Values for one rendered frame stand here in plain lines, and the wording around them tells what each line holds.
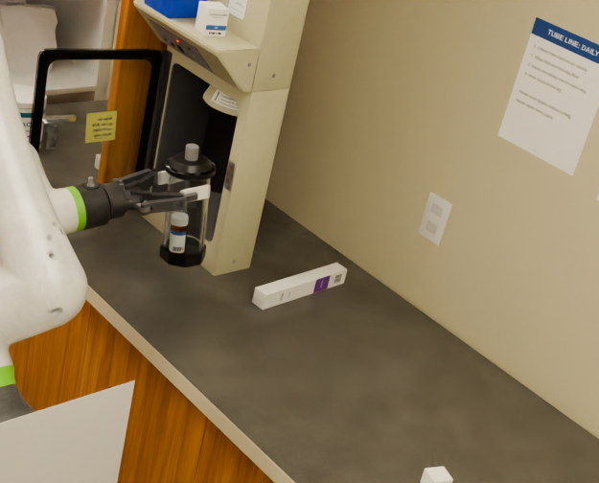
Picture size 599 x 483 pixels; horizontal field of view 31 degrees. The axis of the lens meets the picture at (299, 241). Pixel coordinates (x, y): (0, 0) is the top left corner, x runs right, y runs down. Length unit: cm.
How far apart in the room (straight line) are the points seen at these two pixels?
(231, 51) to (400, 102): 53
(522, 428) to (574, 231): 43
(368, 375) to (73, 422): 84
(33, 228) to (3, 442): 33
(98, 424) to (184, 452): 62
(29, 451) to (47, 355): 108
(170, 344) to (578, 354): 88
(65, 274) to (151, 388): 71
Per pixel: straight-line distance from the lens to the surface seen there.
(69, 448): 171
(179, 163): 226
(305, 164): 287
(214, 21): 231
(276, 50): 234
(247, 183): 245
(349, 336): 243
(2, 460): 164
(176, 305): 240
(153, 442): 240
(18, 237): 169
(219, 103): 246
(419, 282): 264
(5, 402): 174
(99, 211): 217
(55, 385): 273
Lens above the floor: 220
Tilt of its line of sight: 27 degrees down
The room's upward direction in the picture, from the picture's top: 14 degrees clockwise
